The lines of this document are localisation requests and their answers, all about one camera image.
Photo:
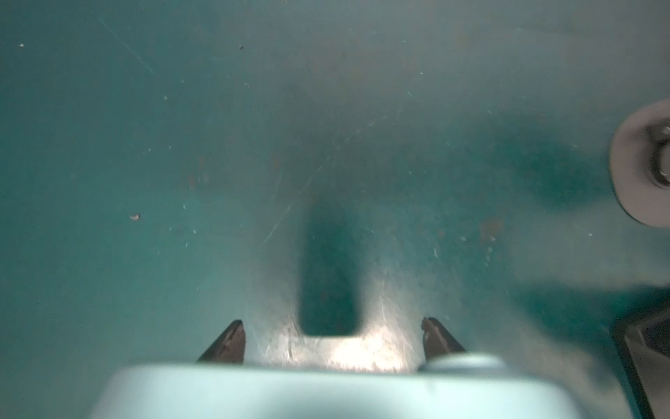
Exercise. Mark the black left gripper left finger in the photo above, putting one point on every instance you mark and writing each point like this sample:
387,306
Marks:
229,347

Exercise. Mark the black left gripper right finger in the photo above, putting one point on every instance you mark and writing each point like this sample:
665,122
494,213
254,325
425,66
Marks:
437,341

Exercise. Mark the black phone light blue edge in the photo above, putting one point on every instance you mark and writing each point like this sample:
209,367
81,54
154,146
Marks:
454,386

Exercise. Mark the grey round stand left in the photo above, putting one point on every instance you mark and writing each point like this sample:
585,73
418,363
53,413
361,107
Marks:
639,165

